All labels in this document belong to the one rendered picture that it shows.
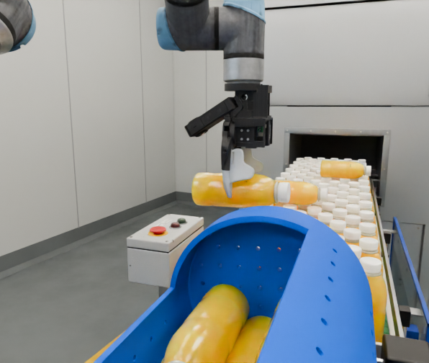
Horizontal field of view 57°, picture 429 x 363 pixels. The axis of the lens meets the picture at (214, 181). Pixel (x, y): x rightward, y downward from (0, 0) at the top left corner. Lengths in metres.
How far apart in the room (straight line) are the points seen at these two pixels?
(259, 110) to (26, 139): 3.14
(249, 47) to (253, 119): 0.12
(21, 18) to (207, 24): 0.37
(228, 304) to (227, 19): 0.47
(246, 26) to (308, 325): 0.53
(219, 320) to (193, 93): 4.94
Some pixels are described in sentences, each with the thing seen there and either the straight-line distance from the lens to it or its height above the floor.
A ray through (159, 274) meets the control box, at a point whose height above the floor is 1.03.
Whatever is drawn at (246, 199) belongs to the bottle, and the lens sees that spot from 0.75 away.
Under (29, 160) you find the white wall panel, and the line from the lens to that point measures 3.77.
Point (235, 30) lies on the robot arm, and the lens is 0.73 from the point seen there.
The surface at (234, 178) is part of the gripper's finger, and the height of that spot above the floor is 1.24.
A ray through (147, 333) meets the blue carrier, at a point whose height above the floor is 1.08.
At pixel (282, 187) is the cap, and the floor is 1.23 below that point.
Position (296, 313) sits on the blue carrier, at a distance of 0.34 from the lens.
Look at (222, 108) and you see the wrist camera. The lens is 0.75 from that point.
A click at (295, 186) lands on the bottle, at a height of 1.14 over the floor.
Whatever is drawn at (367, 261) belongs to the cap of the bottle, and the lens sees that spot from 0.81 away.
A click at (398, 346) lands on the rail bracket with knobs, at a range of 0.74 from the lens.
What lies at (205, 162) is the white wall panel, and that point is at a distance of 5.33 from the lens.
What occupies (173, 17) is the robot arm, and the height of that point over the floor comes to 1.52.
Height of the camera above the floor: 1.38
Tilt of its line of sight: 11 degrees down
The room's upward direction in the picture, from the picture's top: straight up
